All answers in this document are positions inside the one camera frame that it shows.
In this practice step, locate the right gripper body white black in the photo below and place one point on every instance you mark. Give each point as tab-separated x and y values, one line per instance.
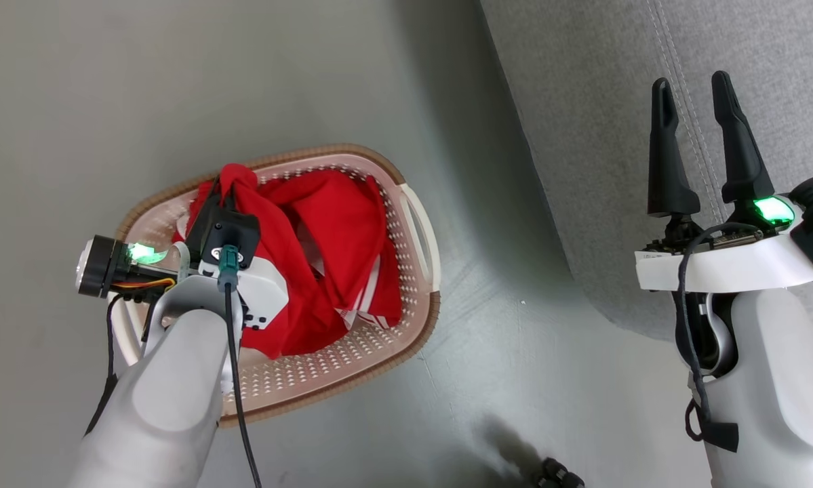
725	266

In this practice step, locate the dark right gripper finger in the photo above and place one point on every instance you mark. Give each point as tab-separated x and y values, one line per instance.
669	169
742	159

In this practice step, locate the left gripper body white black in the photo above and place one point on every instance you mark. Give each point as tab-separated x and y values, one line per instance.
265	293

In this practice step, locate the red garment with white stripes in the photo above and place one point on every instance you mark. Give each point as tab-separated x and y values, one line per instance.
291	312

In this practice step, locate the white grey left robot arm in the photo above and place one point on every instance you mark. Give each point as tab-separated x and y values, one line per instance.
169	400

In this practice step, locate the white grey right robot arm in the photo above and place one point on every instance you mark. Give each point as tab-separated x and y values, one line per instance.
779	379

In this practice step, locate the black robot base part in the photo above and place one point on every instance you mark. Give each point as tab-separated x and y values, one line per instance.
559	474

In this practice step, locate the cream perforated plastic laundry basket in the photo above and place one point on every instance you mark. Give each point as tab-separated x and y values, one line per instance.
406	271

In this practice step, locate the grey fabric sofa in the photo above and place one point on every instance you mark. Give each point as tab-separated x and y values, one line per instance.
650	102

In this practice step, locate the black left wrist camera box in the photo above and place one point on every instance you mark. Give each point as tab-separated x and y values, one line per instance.
224	227

